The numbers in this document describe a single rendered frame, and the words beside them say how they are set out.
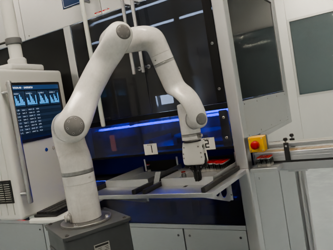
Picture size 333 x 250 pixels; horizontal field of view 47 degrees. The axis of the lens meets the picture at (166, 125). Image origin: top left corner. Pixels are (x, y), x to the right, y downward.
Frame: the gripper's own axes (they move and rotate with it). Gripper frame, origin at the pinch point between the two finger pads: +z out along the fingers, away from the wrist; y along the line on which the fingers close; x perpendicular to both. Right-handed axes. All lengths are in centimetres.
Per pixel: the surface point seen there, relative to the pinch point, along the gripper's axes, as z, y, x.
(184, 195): 5.2, 1.4, 11.3
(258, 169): 4.4, -17.3, -28.6
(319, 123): 33, 29, -489
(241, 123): -17.8, -12.2, -28.6
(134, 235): 40, 62, -29
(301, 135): 50, 59, -489
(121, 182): 1.9, 43.6, -2.7
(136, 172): 3, 53, -29
